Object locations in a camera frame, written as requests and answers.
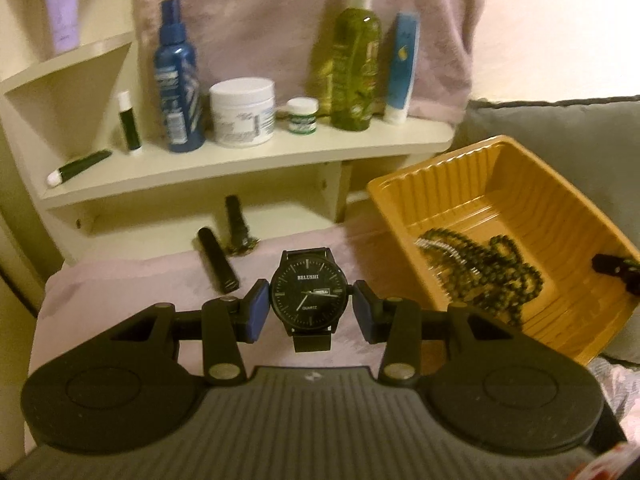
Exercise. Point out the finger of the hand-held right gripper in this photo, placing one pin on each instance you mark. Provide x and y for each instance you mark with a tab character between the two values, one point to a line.
612	266

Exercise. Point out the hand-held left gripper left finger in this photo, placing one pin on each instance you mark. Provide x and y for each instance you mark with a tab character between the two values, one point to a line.
255	312

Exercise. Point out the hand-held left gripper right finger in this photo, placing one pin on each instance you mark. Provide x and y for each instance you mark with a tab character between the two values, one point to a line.
363	312

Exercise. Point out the black mesh band watch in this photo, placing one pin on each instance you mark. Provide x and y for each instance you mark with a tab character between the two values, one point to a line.
306	295

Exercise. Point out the yellow plastic tray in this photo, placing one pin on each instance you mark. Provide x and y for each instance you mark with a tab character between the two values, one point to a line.
560	220

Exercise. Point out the pink bed cover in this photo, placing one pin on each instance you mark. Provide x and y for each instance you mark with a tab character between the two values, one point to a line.
150	290

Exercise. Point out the patterned white cloth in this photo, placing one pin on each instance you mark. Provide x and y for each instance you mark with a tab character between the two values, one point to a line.
622	385

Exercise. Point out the grey pillow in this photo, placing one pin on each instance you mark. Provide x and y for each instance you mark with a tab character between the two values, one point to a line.
575	120

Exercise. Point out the cream wooden shelf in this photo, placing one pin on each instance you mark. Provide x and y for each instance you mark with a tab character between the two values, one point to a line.
280	160

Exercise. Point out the large white jar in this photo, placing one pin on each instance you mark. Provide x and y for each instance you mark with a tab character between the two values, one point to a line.
242	115

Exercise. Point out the small green label jar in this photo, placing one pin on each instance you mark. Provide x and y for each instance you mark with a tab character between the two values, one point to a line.
302	117

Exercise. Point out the dark green lip balm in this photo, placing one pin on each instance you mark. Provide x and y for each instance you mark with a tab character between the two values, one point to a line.
130	125

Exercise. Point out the dark green white-capped tube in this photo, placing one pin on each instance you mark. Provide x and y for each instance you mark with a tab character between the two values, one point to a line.
80	167

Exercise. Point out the blue spray bottle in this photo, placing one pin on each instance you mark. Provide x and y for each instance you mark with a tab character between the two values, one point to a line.
177	95

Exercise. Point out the green spray bottle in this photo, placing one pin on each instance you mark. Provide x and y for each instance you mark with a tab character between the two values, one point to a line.
352	70

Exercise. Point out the white and blue tube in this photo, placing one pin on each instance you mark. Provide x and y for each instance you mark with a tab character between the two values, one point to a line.
401	70

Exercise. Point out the pink fleece towel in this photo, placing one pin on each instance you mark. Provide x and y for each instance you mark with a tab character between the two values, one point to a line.
280	25

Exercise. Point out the purple tube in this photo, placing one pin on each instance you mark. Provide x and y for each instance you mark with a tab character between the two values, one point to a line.
62	10

